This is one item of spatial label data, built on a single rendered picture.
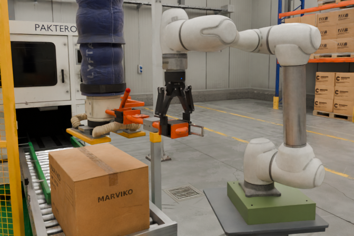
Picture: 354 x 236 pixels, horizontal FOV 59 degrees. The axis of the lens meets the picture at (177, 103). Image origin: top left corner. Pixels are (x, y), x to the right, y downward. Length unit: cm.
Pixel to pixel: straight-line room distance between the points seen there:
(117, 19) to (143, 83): 956
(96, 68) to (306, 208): 120
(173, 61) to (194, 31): 15
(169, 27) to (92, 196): 95
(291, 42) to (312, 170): 57
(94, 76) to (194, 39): 68
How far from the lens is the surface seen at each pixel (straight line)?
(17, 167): 230
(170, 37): 106
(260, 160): 161
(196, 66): 1201
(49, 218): 224
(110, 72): 153
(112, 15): 154
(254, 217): 158
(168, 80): 109
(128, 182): 170
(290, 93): 146
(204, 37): 96
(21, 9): 1043
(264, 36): 147
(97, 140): 147
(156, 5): 481
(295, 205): 164
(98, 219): 171
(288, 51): 141
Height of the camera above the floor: 150
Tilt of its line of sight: 7 degrees down
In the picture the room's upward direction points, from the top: straight up
